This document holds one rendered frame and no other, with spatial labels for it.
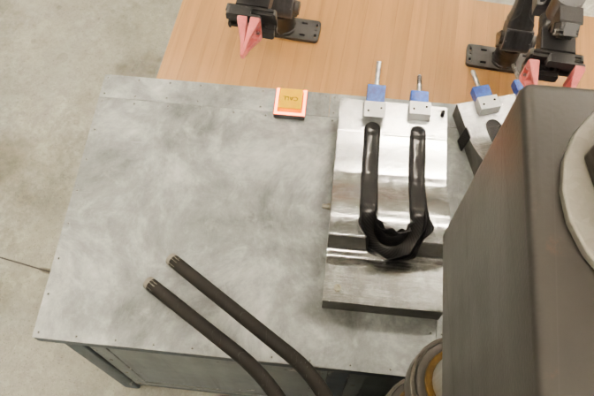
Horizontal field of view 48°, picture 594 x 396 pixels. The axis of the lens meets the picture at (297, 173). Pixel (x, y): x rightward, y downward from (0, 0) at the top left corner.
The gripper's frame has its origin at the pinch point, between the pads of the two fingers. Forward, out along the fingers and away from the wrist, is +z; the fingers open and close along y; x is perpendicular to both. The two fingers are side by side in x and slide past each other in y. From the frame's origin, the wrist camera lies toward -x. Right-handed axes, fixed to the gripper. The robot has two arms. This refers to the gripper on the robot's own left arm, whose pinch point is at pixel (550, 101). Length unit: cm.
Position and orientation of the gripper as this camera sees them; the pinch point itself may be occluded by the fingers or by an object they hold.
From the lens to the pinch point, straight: 137.3
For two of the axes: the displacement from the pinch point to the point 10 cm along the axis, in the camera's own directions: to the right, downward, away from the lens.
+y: 9.8, 1.7, -0.8
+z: -1.8, 8.9, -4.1
